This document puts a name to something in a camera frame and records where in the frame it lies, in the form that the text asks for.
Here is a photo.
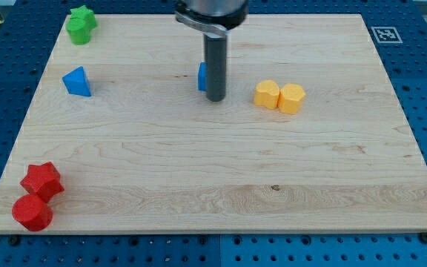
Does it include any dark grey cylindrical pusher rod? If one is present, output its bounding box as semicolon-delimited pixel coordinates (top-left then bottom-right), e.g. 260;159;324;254
203;35;227;102

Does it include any blue cube block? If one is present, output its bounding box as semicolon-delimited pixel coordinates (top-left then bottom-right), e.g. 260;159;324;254
197;62;206;91

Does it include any wooden board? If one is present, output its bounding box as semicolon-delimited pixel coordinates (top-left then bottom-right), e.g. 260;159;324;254
0;14;427;235

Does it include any yellow heart block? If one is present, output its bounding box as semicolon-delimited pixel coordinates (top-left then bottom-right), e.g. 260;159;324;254
254;80;280;109

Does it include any yellow hexagon block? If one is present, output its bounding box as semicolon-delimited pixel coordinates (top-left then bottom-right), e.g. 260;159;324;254
277;83;306;114

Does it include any green rounded block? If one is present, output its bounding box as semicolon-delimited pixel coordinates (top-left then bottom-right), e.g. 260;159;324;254
66;18;90;45

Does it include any green star block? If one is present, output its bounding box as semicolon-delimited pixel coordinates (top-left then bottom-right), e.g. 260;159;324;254
70;5;98;30

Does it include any blue triangle block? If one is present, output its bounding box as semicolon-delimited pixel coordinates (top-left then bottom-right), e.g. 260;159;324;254
62;66;91;96

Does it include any white fiducial marker tag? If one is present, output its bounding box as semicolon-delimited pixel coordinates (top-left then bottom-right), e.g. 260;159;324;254
371;26;403;44

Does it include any red star block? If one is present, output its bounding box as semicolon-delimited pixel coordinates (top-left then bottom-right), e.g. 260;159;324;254
20;162;64;203

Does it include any red cylinder block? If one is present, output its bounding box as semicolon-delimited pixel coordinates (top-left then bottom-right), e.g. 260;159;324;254
12;194;53;231

